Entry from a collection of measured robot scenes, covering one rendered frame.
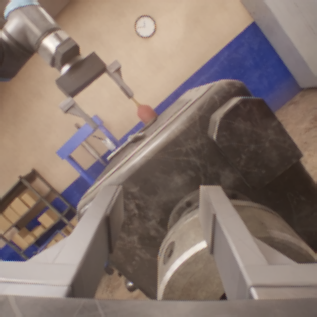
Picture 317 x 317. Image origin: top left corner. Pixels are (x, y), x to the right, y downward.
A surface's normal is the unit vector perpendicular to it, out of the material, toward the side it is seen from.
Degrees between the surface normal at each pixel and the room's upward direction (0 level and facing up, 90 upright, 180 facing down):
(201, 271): 90
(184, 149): 90
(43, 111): 90
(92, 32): 90
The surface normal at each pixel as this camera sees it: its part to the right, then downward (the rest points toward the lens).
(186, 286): -0.02, 0.26
